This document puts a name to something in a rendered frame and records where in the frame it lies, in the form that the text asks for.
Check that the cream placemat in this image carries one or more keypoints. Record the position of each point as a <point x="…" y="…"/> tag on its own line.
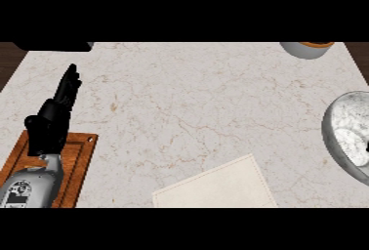
<point x="220" y="188"/>

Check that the grey pot with orange rim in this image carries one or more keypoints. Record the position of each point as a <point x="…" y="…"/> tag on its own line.
<point x="307" y="49"/>

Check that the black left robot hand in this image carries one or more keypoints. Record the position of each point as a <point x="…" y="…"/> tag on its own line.
<point x="48" y="127"/>

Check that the brown wooden cutting board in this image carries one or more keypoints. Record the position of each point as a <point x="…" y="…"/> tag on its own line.
<point x="77" y="159"/>

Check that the white marble bowl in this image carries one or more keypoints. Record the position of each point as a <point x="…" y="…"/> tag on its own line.
<point x="349" y="130"/>

